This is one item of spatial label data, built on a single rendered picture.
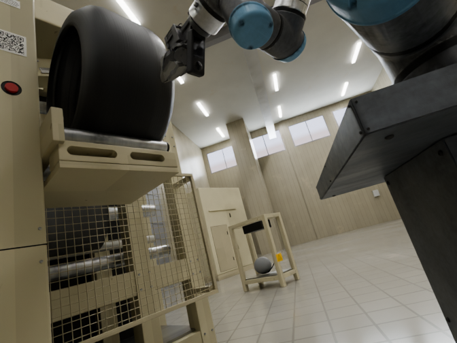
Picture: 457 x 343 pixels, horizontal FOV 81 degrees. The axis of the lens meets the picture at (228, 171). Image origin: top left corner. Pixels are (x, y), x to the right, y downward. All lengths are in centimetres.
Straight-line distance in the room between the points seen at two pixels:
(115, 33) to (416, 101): 84
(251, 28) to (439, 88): 42
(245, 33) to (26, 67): 67
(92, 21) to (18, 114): 35
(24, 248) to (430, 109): 80
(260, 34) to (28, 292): 78
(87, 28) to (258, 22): 56
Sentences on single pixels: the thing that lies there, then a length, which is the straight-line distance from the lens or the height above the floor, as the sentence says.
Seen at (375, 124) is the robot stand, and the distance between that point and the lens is 28.
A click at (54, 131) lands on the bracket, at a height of 87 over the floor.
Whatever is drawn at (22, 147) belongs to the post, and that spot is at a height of 88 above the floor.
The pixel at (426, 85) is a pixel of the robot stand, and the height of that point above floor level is 59.
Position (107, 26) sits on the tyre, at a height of 121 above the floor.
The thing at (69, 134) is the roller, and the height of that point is 89.
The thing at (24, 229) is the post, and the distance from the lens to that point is 82.
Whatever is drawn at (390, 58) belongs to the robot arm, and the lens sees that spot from 60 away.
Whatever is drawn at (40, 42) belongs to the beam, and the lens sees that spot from 167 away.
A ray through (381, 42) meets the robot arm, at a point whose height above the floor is 74.
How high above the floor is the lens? 49
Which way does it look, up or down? 16 degrees up
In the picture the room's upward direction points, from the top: 15 degrees counter-clockwise
